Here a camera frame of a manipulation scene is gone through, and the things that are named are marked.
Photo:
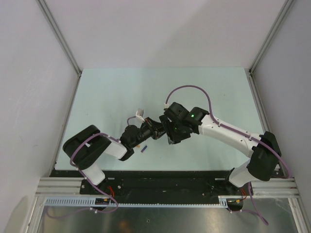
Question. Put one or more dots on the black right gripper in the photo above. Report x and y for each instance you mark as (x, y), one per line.
(181, 137)

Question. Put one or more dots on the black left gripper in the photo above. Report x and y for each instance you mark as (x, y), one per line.
(155, 127)

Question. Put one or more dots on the black remote control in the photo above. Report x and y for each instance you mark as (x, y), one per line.
(167, 125)

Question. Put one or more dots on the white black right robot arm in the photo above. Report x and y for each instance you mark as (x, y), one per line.
(262, 150)

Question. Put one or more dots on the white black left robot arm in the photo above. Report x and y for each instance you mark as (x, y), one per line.
(86, 147)

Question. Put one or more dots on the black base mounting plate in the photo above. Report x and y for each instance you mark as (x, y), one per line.
(164, 187)

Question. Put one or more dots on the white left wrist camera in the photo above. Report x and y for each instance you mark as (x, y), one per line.
(139, 115)

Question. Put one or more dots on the left aluminium frame post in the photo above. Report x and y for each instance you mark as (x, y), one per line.
(59, 35)

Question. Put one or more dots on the aluminium frame post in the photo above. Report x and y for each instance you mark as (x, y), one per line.
(278, 22)
(59, 35)

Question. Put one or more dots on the right aluminium frame post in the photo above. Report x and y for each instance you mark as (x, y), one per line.
(278, 22)

